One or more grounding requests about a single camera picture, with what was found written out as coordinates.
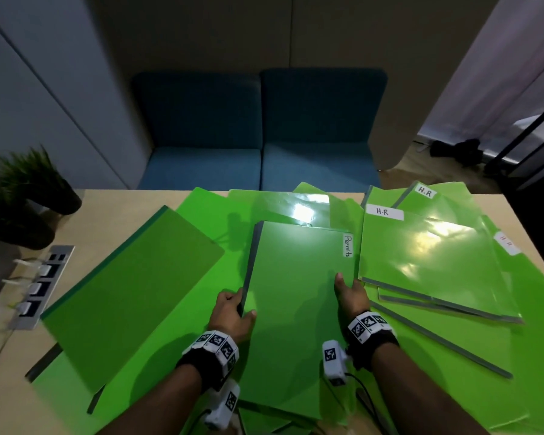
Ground black object on floor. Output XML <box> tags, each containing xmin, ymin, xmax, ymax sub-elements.
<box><xmin>429</xmin><ymin>138</ymin><xmax>484</xmax><ymax>167</ymax></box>

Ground black marker wristband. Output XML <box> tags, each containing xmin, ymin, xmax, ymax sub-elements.
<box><xmin>346</xmin><ymin>311</ymin><xmax>400</xmax><ymax>370</ymax></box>
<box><xmin>175</xmin><ymin>329</ymin><xmax>240</xmax><ymax>395</ymax></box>

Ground grey power socket panel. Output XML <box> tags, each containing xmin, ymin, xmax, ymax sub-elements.
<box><xmin>8</xmin><ymin>245</ymin><xmax>76</xmax><ymax>331</ymax></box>

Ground person's right forearm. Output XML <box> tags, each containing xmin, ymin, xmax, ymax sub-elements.
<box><xmin>371</xmin><ymin>341</ymin><xmax>490</xmax><ymax>435</ymax></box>

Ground blue fabric sofa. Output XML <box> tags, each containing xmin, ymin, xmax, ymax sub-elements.
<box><xmin>131</xmin><ymin>67</ymin><xmax>389</xmax><ymax>193</ymax></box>

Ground person's right hand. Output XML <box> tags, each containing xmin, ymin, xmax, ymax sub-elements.
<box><xmin>334</xmin><ymin>272</ymin><xmax>373</xmax><ymax>329</ymax></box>

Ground green potted plant black pot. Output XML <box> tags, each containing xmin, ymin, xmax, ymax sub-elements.
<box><xmin>0</xmin><ymin>194</ymin><xmax>57</xmax><ymax>251</ymax></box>
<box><xmin>0</xmin><ymin>147</ymin><xmax>82</xmax><ymax>217</ymax></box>

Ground white curtain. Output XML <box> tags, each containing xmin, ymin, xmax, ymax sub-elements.
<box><xmin>419</xmin><ymin>0</ymin><xmax>544</xmax><ymax>159</ymax></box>

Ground black metal door frame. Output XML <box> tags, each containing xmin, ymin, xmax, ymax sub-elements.
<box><xmin>482</xmin><ymin>92</ymin><xmax>544</xmax><ymax>191</ymax></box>

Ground green folder with side label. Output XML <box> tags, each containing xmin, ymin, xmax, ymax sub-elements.
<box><xmin>241</xmin><ymin>220</ymin><xmax>360</xmax><ymax>422</ymax></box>

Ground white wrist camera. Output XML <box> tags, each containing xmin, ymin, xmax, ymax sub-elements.
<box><xmin>204</xmin><ymin>378</ymin><xmax>241</xmax><ymax>431</ymax></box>
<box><xmin>322</xmin><ymin>340</ymin><xmax>349</xmax><ymax>387</ymax></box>

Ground person's left hand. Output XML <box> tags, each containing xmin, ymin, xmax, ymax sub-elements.
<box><xmin>207</xmin><ymin>287</ymin><xmax>258</xmax><ymax>345</ymax></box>

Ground person's left forearm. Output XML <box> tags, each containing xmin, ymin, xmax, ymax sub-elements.
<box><xmin>95</xmin><ymin>362</ymin><xmax>202</xmax><ymax>435</ymax></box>

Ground pile of green folders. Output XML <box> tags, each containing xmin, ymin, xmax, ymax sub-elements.
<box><xmin>29</xmin><ymin>181</ymin><xmax>544</xmax><ymax>435</ymax></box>

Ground black camera cable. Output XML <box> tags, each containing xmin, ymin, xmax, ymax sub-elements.
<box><xmin>344</xmin><ymin>373</ymin><xmax>395</xmax><ymax>435</ymax></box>

